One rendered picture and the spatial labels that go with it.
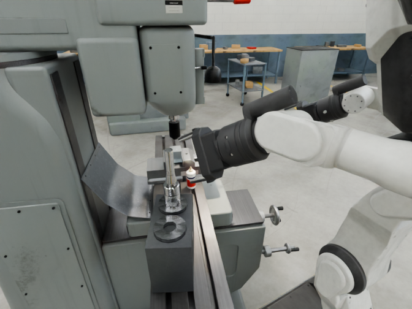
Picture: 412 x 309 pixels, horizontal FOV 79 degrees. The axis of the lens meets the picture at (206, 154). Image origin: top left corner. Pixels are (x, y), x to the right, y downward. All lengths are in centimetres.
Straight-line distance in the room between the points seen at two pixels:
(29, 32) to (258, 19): 729
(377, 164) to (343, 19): 881
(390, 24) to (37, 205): 112
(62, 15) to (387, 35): 81
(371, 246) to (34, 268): 124
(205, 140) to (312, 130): 23
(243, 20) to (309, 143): 750
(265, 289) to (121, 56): 170
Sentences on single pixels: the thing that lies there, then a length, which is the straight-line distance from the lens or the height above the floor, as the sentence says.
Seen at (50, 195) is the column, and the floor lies 108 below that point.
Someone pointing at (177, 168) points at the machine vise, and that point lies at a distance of 119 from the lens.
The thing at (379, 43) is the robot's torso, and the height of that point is 161.
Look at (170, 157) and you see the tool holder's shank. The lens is 68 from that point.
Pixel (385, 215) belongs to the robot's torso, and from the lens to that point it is 68.
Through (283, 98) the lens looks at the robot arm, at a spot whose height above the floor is 154.
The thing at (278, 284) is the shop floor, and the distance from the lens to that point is 204.
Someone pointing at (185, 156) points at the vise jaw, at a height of 107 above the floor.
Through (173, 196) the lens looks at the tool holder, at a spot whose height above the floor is 120.
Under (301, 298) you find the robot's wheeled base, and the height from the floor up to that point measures 59.
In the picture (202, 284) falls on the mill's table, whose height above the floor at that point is 96.
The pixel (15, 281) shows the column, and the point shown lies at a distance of 144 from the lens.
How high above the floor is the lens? 166
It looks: 29 degrees down
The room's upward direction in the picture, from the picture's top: straight up
